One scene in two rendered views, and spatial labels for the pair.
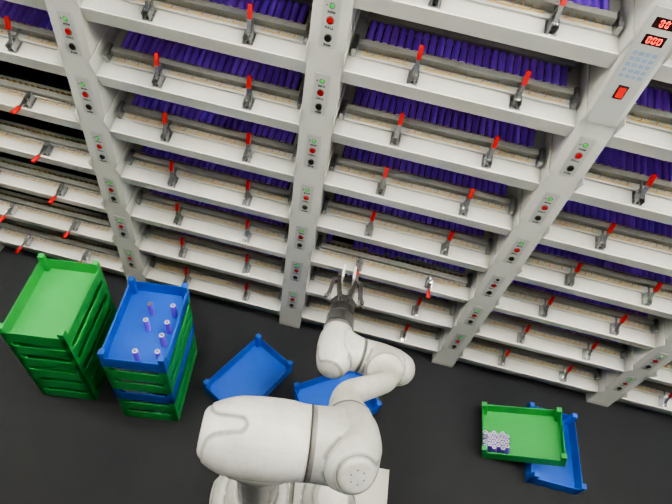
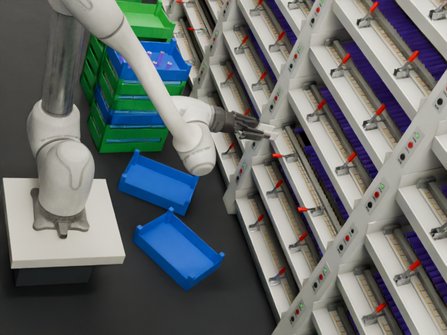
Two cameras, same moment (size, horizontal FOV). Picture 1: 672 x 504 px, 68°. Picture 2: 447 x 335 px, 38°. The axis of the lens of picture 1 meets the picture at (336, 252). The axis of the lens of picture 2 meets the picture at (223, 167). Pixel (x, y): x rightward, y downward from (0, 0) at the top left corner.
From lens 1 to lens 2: 1.62 m
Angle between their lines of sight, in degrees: 42
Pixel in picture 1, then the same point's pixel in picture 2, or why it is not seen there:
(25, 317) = not seen: hidden behind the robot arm
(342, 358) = (177, 104)
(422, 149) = (370, 40)
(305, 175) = (305, 33)
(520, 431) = not seen: outside the picture
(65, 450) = not seen: hidden behind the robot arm
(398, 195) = (341, 86)
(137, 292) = (169, 55)
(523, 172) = (416, 99)
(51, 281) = (148, 18)
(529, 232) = (392, 175)
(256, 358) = (179, 189)
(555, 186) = (425, 121)
